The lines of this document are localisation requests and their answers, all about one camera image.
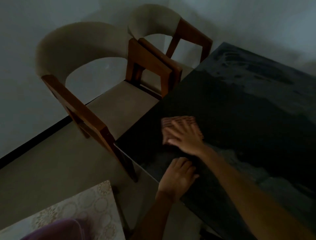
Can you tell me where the person's right hand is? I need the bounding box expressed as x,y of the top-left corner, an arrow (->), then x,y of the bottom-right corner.
164,121 -> 207,156

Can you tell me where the person's left hand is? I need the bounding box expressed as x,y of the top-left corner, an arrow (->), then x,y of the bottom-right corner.
158,157 -> 199,202

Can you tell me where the brown checkered cleaning cloth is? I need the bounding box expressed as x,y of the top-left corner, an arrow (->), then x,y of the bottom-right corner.
161,115 -> 204,145

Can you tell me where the circle-pattern placemat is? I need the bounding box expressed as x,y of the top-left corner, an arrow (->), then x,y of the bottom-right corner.
0,180 -> 125,240

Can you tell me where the beige cushioned wooden chair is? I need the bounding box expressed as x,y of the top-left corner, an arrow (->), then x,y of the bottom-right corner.
128,4 -> 213,99
36,21 -> 173,182

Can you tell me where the person's right forearm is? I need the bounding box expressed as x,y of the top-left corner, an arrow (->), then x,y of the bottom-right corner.
200,146 -> 316,240

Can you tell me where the person's left forearm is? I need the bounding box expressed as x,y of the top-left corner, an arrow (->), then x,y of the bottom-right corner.
131,193 -> 173,240

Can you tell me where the black dining table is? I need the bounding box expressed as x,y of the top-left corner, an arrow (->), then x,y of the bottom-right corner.
115,42 -> 316,240

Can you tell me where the purple plastic basket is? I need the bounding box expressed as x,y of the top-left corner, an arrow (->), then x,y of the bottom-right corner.
21,219 -> 94,240

